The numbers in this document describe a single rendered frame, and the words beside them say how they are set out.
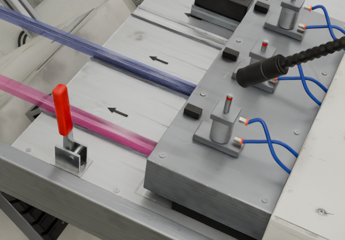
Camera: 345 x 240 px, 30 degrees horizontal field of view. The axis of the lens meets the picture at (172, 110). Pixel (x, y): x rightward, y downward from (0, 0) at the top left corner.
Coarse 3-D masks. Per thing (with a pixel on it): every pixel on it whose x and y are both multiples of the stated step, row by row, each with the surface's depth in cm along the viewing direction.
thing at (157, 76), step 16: (0, 16) 85; (16, 16) 85; (48, 32) 83; (64, 32) 84; (80, 48) 82; (96, 48) 82; (112, 64) 82; (128, 64) 81; (144, 64) 81; (160, 80) 80; (176, 80) 80
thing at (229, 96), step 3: (228, 93) 62; (231, 93) 62; (228, 96) 62; (231, 96) 62; (228, 99) 62; (231, 99) 62; (225, 102) 62; (228, 102) 62; (231, 102) 62; (225, 105) 63; (228, 105) 62; (225, 108) 63; (228, 108) 63; (225, 111) 63; (228, 111) 63
